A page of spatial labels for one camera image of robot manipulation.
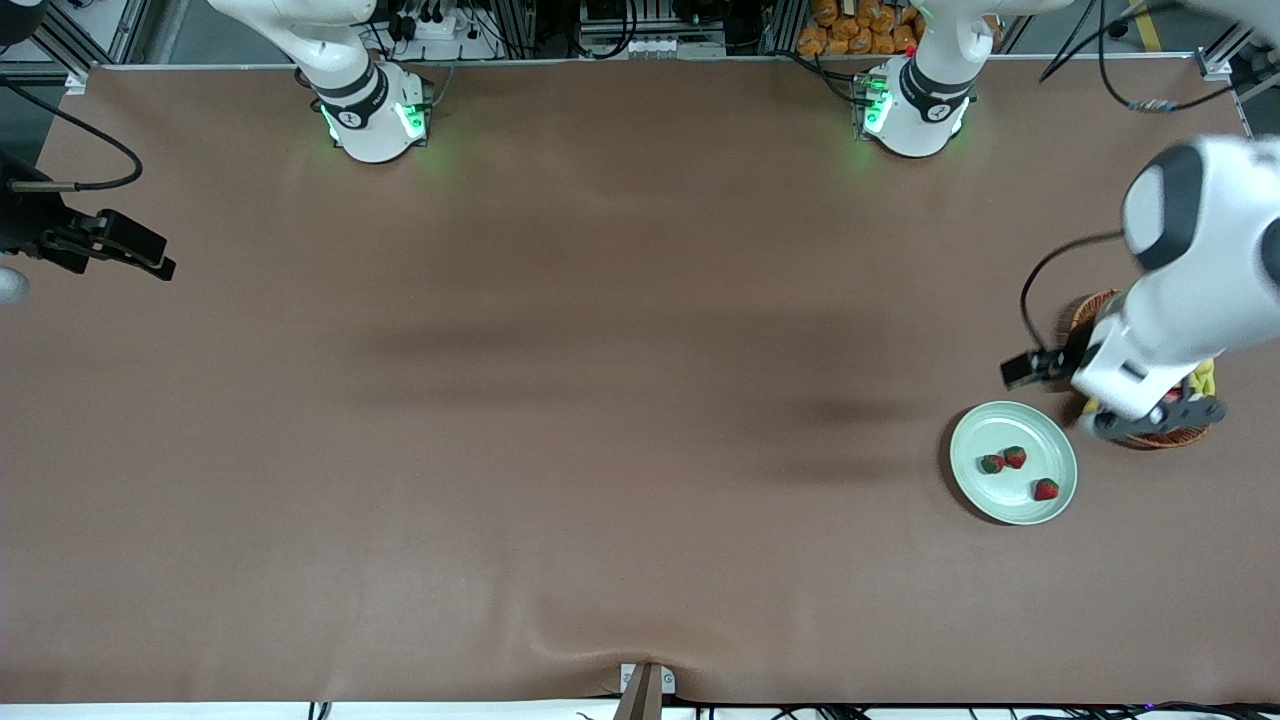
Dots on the brown wicker basket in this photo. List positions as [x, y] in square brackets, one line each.
[1090, 310]

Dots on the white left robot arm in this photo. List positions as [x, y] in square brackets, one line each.
[1200, 300]

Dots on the yellow banana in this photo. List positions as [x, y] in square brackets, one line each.
[1204, 378]

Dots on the aluminium frame post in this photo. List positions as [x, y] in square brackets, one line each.
[76, 82]
[1215, 65]

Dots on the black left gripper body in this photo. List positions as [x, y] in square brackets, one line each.
[1064, 361]

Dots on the metal table clamp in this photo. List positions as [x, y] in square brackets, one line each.
[640, 700]

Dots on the white power strip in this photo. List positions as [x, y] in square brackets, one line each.
[440, 28]

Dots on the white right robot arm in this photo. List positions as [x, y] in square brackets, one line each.
[350, 60]

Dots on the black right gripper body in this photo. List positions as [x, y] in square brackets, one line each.
[26, 228]

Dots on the white terminal strip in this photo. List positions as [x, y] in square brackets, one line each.
[650, 46]

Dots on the red strawberry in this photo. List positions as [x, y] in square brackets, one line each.
[1046, 489]
[991, 463]
[1015, 457]

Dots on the pale green round plate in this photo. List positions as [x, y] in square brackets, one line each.
[1010, 500]

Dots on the brown table cover sheet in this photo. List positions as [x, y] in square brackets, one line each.
[640, 500]

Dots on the orange packaged buns pile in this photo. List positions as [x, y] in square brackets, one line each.
[850, 25]

